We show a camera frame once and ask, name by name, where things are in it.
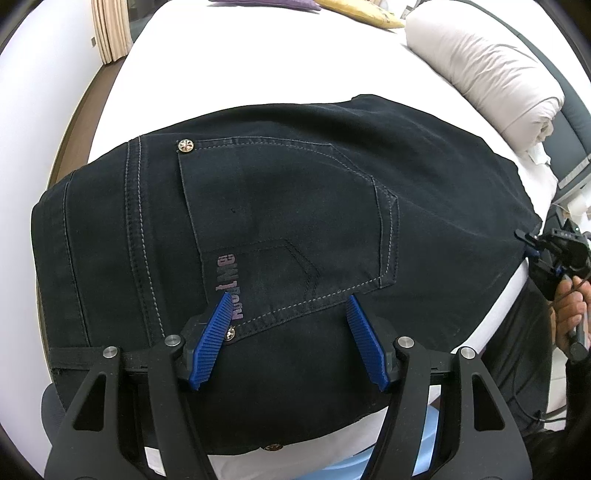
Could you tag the black denim pants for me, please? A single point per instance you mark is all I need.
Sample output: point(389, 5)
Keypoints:
point(291, 209)

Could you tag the purple cushion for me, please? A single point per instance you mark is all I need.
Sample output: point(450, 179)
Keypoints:
point(300, 5)

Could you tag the rolled white duvet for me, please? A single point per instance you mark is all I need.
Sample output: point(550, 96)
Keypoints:
point(491, 67)

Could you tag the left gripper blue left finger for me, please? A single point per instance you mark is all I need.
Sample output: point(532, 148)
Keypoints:
point(203, 336)

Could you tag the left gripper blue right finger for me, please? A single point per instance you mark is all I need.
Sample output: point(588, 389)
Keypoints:
point(374, 336)

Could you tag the yellow cushion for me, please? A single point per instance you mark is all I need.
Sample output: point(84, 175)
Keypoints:
point(365, 12)

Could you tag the dark grey headboard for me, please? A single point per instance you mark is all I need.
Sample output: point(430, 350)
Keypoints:
point(569, 144)

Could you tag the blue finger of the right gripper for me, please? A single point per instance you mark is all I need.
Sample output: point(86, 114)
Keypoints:
point(532, 248)

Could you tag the white bed mattress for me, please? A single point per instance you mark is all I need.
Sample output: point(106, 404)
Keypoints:
point(195, 58)

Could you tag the left beige curtain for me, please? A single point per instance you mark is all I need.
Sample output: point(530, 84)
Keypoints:
point(111, 29)

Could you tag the person's right hand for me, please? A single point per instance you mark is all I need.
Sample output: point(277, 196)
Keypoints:
point(571, 303)

